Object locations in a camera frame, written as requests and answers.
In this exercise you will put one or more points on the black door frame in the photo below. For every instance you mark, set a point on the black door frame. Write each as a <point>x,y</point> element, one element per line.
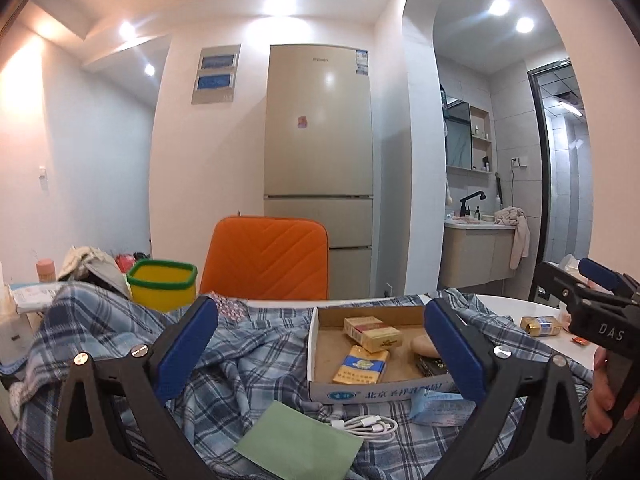
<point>539,160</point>

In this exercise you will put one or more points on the black cigarette pack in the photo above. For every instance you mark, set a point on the black cigarette pack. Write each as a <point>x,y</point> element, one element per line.
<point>432,366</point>

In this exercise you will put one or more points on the red bag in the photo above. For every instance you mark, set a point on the red bag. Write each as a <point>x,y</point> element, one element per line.
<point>125,261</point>

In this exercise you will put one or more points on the recessed ceiling light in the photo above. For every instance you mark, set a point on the recessed ceiling light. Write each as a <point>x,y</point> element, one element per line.
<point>126,30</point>
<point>280,2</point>
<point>499,6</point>
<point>149,69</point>
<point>525,24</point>

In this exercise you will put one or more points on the hanging blue cloth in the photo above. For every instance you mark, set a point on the hanging blue cloth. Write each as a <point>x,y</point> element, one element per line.
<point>444,110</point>

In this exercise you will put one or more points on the yellow blue cigarette pack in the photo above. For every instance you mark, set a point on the yellow blue cigarette pack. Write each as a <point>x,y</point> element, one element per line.
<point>360,365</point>

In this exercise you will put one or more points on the green paper pad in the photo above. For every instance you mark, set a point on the green paper pad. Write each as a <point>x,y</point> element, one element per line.
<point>295,440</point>

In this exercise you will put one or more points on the white booklet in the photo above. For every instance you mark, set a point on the white booklet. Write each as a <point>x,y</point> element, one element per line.
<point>30,297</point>

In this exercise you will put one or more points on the floral patterned cloth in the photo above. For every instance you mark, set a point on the floral patterned cloth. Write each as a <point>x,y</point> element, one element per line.
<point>227,306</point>

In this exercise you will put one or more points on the cream red band cigarette pack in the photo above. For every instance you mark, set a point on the cream red band cigarette pack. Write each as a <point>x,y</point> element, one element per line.
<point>359,325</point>

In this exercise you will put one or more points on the yellow bin with green rim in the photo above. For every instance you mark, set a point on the yellow bin with green rim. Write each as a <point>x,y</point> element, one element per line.
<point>160,289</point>

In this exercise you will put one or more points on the person's right hand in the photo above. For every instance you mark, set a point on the person's right hand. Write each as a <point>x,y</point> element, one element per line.
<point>600,402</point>

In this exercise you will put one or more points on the white wall socket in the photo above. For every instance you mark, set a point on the white wall socket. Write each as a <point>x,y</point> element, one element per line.
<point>519,161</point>

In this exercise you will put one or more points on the grey electrical distribution panel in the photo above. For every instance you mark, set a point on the grey electrical distribution panel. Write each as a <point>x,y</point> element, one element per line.
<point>215,97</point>

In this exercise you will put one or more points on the beige three-door refrigerator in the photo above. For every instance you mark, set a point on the beige three-door refrigerator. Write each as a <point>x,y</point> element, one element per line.
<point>320,160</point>

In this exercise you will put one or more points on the bathroom mirror cabinet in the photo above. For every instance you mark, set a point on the bathroom mirror cabinet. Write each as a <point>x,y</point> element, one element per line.
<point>457,135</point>

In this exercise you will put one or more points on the gold cigarette pack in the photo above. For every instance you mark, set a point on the gold cigarette pack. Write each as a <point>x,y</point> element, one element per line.
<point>540,325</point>
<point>384,340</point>

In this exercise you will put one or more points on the pinkish towel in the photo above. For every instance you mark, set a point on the pinkish towel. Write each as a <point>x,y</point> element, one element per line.
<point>517,230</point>

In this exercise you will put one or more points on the pink fridge sticker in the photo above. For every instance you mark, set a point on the pink fridge sticker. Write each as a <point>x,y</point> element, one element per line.
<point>302,121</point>

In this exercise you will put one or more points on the hanging bathroom brush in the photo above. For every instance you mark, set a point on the hanging bathroom brush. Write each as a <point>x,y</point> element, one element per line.
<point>497,187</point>

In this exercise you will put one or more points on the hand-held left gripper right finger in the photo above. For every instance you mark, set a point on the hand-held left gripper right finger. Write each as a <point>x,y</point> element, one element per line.
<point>455,355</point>

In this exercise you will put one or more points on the white wall switch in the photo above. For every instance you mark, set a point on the white wall switch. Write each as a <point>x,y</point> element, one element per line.
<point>44,172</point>

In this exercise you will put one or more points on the blue white fridge label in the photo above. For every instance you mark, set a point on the blue white fridge label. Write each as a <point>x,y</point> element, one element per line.
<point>361,62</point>

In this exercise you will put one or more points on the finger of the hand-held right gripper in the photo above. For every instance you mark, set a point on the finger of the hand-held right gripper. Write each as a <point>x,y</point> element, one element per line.
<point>562,285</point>
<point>600,272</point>

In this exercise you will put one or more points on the beige vanity cabinet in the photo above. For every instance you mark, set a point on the beige vanity cabinet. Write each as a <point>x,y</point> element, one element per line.
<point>475,255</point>

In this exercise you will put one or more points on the light blue face mask pack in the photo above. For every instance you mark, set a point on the light blue face mask pack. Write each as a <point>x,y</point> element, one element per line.
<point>435,407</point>

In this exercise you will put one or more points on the orange chair back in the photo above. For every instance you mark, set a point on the orange chair back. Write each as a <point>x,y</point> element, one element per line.
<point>265,260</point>

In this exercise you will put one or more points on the pink cylindrical container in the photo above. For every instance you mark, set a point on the pink cylindrical container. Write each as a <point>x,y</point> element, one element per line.
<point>45,270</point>

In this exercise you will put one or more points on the shallow cardboard box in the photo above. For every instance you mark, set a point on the shallow cardboard box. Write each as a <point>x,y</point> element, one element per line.
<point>325,345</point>

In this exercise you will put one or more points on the blue plaid shirt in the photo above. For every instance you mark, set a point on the blue plaid shirt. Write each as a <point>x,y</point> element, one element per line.
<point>260,360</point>

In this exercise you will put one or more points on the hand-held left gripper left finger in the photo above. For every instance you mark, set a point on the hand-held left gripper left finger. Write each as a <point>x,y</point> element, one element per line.
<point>185,350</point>

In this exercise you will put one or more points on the grey cloth pile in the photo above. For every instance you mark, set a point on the grey cloth pile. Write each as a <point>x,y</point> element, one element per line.
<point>90,265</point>

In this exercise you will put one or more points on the black faucet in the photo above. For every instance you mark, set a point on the black faucet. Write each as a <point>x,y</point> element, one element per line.
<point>465,202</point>

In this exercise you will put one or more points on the small orange wrapper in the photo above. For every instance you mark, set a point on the small orange wrapper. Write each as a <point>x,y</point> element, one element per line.
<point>579,341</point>

